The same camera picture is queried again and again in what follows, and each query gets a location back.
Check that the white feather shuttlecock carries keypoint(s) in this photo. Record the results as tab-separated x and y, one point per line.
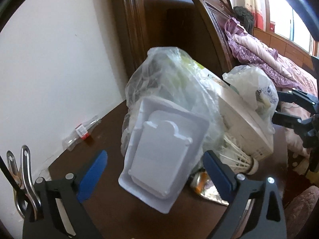
233	156

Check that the white green carton box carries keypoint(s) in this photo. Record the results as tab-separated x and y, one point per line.
253	134

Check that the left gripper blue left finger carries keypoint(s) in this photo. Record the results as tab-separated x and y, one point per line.
73	190

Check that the white plastic blister tray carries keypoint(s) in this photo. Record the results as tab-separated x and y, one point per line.
162	150

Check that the purple lace quilt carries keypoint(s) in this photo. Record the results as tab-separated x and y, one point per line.
249	50

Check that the clear vial red label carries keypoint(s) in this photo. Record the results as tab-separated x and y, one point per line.
80	133

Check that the white printed plastic bag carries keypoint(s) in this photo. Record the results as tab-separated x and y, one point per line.
257	90

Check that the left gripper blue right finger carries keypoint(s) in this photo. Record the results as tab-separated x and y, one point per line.
266	219

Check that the black furry item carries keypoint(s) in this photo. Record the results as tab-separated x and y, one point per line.
245	17

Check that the silver hand cream tube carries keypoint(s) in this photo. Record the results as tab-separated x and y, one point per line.
202	185

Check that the clear plastic bag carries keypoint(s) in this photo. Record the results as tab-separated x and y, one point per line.
171	74

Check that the dark wooden headboard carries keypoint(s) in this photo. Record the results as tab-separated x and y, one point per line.
195	26

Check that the metal clip on left gripper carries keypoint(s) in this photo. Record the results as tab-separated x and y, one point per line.
21	180

